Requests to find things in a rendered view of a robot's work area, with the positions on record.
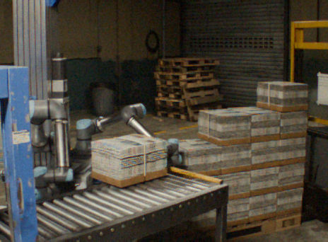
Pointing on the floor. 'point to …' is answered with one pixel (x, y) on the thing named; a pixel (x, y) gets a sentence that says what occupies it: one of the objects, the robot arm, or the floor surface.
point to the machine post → (18, 157)
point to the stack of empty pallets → (182, 75)
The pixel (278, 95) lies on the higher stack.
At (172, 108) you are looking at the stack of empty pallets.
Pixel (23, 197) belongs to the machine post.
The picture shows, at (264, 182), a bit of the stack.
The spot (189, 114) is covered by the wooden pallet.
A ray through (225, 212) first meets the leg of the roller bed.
